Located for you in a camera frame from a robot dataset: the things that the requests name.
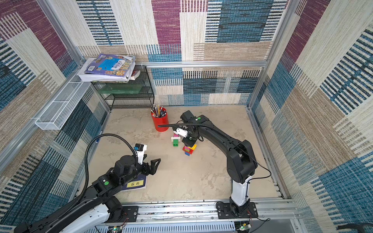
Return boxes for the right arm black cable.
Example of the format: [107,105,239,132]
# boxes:
[157,122,272,181]

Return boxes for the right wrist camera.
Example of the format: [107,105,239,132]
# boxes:
[174,127,188,137]

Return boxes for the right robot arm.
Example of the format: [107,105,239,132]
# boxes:
[181,111,258,207]

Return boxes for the red pencil cup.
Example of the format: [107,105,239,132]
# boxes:
[151,107,169,132]

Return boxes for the yellow lego brick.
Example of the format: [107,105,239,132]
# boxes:
[189,144,197,150]

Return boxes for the red lego brick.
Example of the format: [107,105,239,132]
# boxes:
[183,147,194,155]

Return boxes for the pencils in cup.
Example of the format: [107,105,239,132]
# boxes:
[151,105,167,118]

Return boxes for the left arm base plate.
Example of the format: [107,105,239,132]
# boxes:
[107,206,139,223]

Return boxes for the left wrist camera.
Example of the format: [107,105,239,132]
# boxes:
[134,143,147,165]

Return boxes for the stack of books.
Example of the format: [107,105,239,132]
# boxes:
[77,53,141,83]

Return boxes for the dark blue notebook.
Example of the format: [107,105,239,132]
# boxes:
[121,174,147,191]

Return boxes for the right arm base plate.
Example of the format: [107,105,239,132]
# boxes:
[215,201,258,219]

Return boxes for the white wire basket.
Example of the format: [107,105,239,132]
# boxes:
[35,82,90,131]

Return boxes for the green tray on shelf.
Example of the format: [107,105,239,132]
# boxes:
[98,84,143,94]

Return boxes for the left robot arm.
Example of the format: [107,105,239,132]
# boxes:
[14,155,161,233]

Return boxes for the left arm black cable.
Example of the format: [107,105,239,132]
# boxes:
[58,133,138,225]

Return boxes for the white lego brick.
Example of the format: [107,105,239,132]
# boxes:
[171,136,181,142]

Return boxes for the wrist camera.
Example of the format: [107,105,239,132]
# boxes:
[174,127,188,137]
[134,143,147,165]

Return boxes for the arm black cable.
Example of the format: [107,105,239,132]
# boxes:
[157,122,272,181]
[58,133,138,225]

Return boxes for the black wire shelf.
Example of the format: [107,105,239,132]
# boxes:
[92,65,155,110]

